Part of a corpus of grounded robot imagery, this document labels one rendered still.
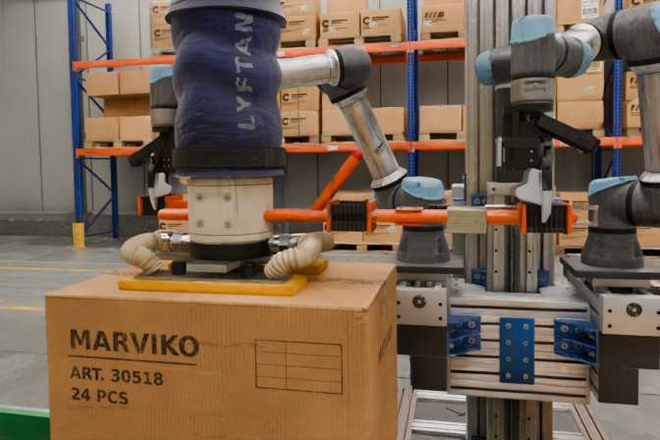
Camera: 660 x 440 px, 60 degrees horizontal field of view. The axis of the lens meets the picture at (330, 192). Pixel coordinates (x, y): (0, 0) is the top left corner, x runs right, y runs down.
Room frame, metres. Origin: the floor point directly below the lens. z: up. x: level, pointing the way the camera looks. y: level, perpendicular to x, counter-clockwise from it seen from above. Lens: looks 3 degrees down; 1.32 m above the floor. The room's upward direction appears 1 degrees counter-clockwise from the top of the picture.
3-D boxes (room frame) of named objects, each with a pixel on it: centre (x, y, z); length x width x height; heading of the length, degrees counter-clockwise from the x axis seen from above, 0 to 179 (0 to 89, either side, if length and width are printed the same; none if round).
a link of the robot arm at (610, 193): (1.49, -0.75, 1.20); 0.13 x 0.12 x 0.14; 38
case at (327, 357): (1.15, 0.19, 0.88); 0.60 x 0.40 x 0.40; 77
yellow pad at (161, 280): (1.06, 0.22, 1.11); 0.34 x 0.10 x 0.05; 78
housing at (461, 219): (1.05, -0.25, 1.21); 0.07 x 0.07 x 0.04; 78
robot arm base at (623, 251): (1.50, -0.75, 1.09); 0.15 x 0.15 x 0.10
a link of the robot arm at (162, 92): (1.46, 0.41, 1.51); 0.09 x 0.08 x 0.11; 113
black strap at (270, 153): (1.15, 0.20, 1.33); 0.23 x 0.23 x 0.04
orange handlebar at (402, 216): (1.23, -0.02, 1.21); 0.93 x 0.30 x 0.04; 78
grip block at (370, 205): (1.10, -0.04, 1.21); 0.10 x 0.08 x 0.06; 168
